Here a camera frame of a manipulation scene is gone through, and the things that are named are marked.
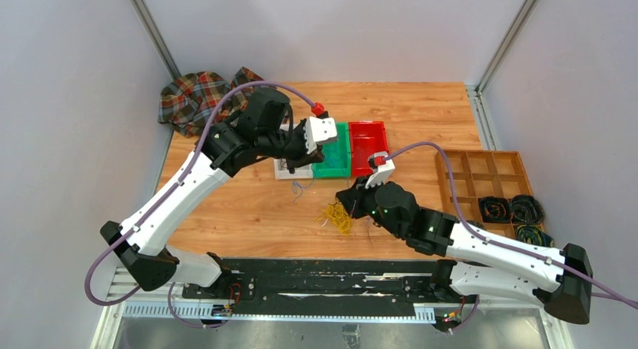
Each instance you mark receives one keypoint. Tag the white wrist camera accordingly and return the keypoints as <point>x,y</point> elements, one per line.
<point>319,132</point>
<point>382,168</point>

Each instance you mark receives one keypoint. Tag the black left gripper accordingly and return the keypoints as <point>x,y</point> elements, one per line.
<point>304,159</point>

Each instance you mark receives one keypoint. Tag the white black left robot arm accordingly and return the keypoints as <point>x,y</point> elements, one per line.
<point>242,139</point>

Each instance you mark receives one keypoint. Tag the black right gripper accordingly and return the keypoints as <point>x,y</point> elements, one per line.
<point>353,197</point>

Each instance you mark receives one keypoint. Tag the red plastic bin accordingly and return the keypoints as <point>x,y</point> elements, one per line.
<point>366,138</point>

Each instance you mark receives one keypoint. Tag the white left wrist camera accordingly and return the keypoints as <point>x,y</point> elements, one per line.
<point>319,132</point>

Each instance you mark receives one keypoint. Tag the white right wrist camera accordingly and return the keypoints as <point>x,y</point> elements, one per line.
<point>382,168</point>

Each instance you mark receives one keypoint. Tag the green plastic bin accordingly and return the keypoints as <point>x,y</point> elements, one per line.
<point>338,157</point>

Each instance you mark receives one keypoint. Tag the plaid flannel cloth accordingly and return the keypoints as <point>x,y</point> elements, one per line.
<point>186,103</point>

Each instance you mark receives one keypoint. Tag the wooden compartment tray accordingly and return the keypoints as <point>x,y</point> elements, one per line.
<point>493,193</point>

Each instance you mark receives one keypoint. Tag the white plastic bin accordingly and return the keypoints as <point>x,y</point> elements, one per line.
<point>282,172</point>

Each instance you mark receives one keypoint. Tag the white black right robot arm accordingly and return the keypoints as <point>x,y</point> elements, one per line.
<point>475,262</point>

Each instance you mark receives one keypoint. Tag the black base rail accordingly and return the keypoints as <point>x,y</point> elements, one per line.
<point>441,293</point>

